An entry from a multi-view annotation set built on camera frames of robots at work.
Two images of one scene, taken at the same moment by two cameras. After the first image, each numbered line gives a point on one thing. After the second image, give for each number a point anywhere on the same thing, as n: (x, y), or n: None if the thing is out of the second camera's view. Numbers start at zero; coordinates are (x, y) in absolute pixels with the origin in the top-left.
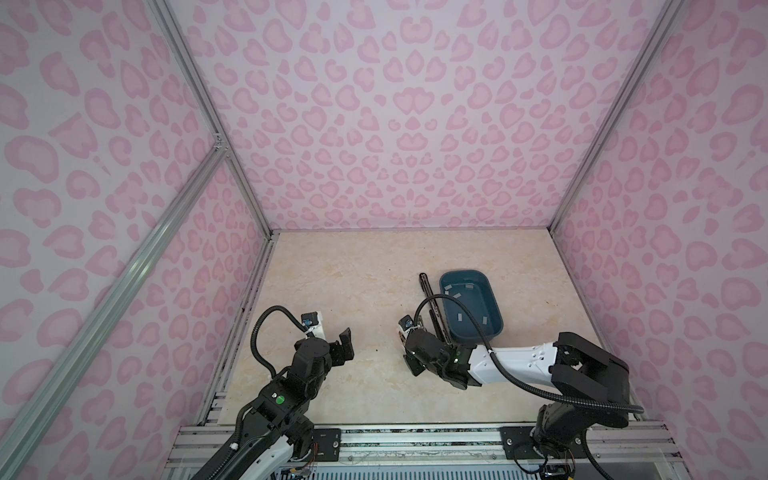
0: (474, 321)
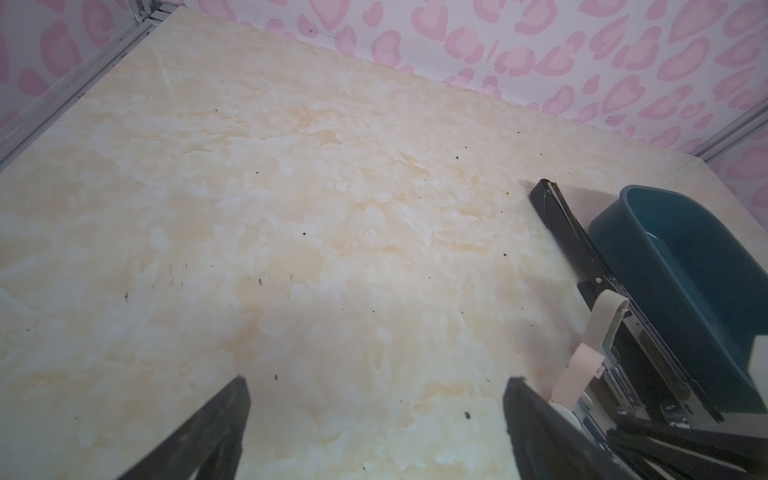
0: (706, 291)
